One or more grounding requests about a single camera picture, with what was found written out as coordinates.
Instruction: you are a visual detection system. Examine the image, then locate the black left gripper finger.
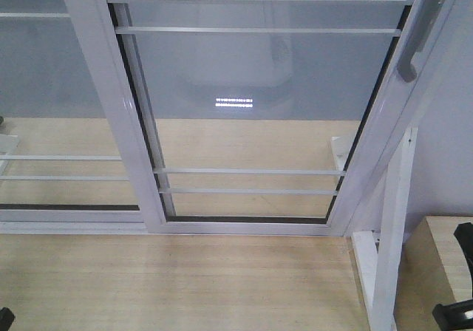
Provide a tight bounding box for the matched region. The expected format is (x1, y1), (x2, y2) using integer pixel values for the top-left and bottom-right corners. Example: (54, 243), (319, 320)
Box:
(0, 307), (16, 331)

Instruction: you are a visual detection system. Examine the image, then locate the grey metal door handle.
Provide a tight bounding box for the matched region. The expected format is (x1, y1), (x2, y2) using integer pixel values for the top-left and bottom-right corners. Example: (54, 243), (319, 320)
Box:
(397, 0), (445, 83)

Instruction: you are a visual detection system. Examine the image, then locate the white fixed door frame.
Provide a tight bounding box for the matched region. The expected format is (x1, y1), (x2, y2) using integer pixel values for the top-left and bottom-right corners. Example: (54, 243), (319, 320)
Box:
(1, 0), (146, 233)

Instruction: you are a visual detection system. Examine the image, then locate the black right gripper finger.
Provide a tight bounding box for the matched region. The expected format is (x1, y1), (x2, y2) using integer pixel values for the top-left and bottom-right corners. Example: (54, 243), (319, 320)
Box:
(454, 222), (473, 279)
(432, 299), (472, 330)

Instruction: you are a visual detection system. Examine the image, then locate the white wooden support stand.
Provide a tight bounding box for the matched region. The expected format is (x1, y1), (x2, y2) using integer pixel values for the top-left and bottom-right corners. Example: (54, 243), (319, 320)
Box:
(351, 127), (418, 330)

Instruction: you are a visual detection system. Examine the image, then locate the white framed sliding glass door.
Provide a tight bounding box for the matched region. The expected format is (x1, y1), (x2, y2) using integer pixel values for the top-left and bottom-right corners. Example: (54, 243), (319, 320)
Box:
(64, 0), (472, 236)

